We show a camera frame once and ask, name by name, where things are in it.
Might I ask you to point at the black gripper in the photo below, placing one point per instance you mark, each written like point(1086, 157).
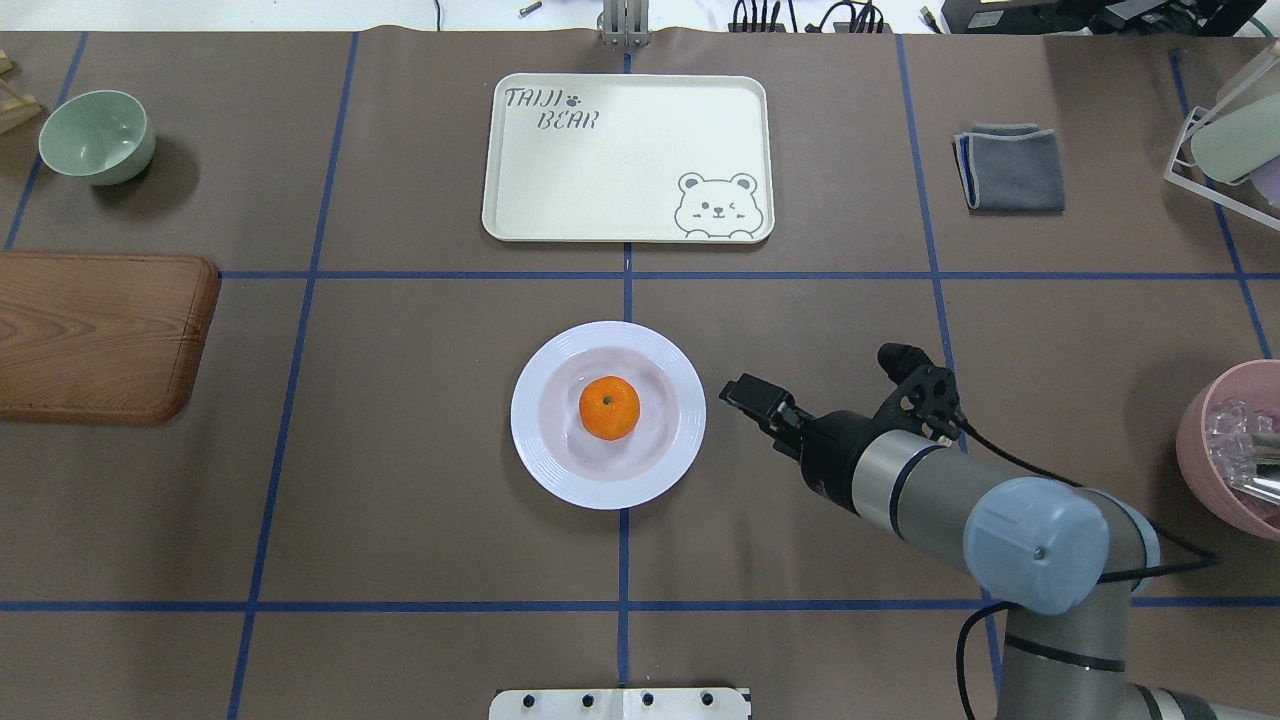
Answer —
point(828, 447)

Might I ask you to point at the orange fruit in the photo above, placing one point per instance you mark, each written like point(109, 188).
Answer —
point(609, 408)

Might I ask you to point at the white plate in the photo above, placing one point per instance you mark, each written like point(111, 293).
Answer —
point(590, 472)

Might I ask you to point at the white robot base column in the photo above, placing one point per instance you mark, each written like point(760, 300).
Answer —
point(623, 703)

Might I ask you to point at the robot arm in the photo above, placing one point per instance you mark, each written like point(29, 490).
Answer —
point(1062, 560)

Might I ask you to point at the cream bear tray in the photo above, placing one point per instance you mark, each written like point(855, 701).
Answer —
point(639, 158)

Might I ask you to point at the grey folded cloth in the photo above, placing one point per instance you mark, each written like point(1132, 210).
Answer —
point(1011, 168)

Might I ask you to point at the clear ice cubes pile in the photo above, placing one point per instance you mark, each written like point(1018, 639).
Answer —
point(1230, 416)

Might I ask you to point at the pink bowl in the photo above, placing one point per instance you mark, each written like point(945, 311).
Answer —
point(1256, 383)

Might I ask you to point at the metal scoop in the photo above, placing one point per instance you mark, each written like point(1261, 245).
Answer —
point(1252, 465)

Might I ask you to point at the green cup on rack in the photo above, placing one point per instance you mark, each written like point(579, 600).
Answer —
point(1229, 147)

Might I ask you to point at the lilac cup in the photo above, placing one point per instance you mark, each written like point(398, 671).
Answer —
point(1266, 181)

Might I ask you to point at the wooden cutting board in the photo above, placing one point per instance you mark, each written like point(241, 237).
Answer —
point(102, 338)

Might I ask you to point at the green bowl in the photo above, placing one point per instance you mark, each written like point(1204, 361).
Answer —
point(100, 138)

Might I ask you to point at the wooden cup rack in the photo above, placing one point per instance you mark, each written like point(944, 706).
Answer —
point(16, 108)

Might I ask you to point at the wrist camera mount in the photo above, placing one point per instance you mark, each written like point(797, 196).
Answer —
point(925, 400)

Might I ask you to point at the aluminium frame post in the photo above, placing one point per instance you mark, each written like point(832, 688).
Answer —
point(625, 23)

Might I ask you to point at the white wire cup rack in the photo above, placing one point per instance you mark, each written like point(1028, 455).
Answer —
point(1257, 79)

